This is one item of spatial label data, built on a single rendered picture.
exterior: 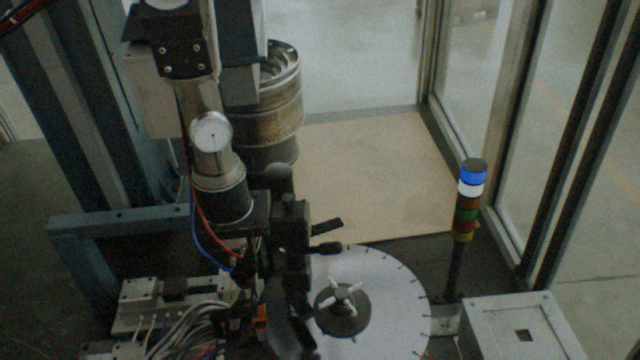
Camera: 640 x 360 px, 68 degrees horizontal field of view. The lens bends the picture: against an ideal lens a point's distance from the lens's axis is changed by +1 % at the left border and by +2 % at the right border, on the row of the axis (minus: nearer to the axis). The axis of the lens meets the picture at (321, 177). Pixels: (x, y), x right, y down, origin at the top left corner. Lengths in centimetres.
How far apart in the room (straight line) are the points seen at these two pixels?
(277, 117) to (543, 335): 86
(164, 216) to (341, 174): 66
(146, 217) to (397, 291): 53
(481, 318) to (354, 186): 63
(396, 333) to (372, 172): 72
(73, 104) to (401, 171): 93
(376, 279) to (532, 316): 31
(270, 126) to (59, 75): 54
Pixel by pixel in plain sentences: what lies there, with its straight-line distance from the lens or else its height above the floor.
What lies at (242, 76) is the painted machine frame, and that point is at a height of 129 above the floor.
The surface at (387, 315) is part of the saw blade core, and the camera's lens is 93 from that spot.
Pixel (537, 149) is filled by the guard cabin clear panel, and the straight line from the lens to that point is 114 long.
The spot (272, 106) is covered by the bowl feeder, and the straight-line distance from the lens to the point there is 136.
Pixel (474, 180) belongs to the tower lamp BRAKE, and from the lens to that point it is 92.
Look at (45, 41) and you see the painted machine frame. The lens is 117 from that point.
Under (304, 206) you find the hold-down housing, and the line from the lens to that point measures 69.
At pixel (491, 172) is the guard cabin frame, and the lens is 133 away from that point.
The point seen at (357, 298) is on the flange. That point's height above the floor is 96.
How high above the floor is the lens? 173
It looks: 40 degrees down
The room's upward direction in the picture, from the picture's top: 4 degrees counter-clockwise
